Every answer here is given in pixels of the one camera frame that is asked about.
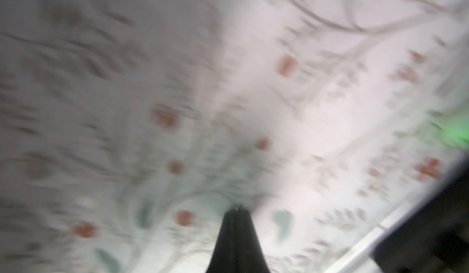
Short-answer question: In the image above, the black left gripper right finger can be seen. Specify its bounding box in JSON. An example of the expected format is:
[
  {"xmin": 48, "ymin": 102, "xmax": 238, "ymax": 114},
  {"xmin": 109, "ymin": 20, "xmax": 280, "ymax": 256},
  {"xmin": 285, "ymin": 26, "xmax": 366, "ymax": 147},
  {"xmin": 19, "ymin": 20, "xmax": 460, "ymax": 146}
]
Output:
[{"xmin": 239, "ymin": 207, "xmax": 270, "ymax": 273}]

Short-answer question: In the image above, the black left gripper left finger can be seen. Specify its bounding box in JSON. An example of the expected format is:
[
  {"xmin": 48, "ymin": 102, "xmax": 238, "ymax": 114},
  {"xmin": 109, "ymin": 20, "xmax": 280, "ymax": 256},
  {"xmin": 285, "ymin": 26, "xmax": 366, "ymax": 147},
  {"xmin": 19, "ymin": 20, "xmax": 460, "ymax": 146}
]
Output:
[{"xmin": 206, "ymin": 209, "xmax": 239, "ymax": 273}]

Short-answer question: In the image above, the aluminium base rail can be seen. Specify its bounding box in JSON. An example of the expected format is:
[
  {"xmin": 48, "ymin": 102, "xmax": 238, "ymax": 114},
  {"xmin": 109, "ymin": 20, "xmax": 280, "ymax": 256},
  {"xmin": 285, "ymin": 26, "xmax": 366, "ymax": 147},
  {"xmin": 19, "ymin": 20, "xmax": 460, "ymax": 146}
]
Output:
[{"xmin": 325, "ymin": 195, "xmax": 431, "ymax": 273}]

